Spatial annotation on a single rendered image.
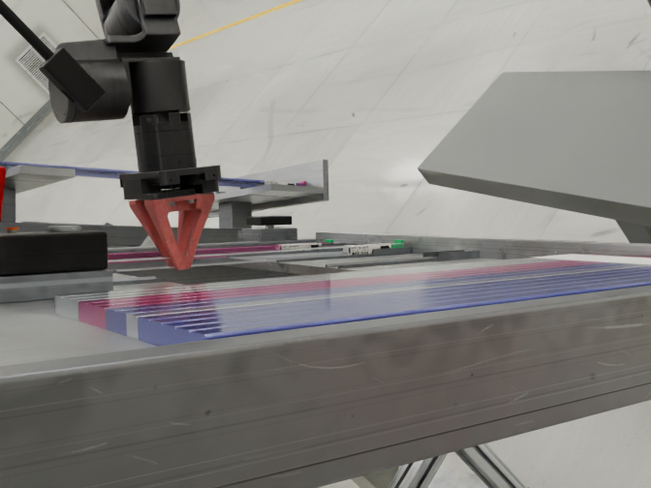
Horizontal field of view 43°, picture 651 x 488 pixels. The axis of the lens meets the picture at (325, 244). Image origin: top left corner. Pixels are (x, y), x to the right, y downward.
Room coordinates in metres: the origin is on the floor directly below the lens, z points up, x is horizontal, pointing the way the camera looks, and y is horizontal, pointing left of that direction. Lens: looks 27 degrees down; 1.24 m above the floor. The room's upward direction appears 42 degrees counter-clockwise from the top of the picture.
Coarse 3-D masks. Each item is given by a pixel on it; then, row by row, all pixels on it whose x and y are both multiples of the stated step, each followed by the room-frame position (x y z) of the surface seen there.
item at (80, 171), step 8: (72, 168) 1.08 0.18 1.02; (80, 168) 1.09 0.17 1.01; (88, 168) 1.09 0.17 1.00; (96, 168) 1.09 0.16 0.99; (104, 168) 1.10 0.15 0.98; (80, 176) 1.10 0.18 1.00; (88, 176) 1.09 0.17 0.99; (96, 176) 1.09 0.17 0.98; (104, 176) 1.09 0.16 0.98; (112, 176) 1.10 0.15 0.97; (224, 184) 1.16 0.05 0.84; (232, 184) 1.16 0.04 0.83; (240, 184) 1.16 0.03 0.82; (248, 184) 1.17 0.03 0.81; (296, 184) 1.20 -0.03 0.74; (304, 184) 1.21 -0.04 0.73
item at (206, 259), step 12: (240, 252) 0.80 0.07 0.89; (252, 252) 0.79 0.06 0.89; (264, 252) 0.80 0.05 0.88; (276, 252) 0.80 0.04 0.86; (288, 252) 0.80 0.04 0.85; (300, 252) 0.81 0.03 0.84; (312, 252) 0.81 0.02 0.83; (324, 252) 0.82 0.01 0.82; (336, 252) 0.82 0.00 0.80; (348, 252) 0.82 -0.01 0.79; (108, 264) 0.75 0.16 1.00; (120, 264) 0.75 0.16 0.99; (132, 264) 0.75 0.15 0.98; (144, 264) 0.76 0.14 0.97; (156, 264) 0.76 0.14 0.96; (168, 264) 0.76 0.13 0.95; (192, 264) 0.77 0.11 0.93; (204, 264) 0.77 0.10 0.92; (216, 264) 0.78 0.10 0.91
